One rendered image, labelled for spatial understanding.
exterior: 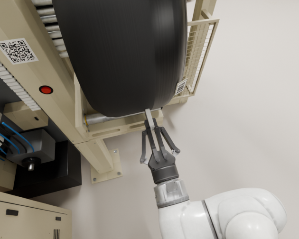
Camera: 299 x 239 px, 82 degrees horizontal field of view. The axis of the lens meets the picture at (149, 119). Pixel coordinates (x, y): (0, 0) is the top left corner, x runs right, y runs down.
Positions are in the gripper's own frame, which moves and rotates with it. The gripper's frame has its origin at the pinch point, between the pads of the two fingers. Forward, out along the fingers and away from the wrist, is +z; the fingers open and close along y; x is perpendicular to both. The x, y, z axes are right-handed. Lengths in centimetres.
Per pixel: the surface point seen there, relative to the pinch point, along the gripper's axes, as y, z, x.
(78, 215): 59, -20, 103
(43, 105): 38.4, 20.3, 9.4
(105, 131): 17.9, 9.8, 24.2
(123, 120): 8.6, 11.7, 20.1
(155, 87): -1.8, 2.7, -13.5
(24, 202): 64, -9, 43
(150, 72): -0.6, 3.9, -18.5
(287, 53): -235, 109, 119
